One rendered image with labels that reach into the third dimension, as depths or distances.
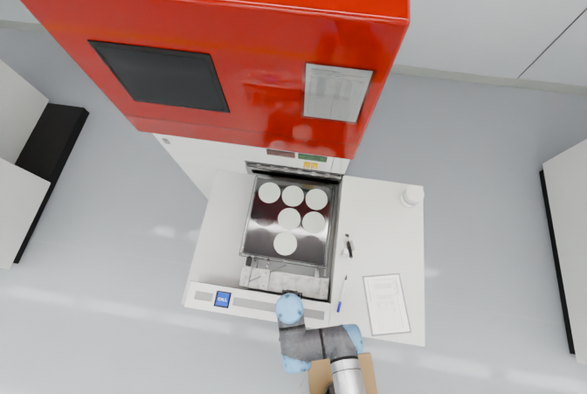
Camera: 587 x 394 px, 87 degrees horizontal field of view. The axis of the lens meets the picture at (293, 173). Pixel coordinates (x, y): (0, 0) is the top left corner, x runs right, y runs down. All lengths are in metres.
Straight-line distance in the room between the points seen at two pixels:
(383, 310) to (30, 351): 2.24
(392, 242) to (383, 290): 0.19
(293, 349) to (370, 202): 0.70
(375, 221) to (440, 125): 1.68
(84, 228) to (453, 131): 2.96
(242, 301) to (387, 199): 0.72
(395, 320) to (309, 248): 0.42
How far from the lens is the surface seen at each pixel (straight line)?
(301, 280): 1.36
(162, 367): 2.41
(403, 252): 1.36
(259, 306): 1.29
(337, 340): 0.93
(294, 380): 2.26
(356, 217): 1.34
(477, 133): 3.00
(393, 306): 1.32
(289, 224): 1.38
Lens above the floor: 2.24
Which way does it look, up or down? 67 degrees down
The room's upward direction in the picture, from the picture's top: straight up
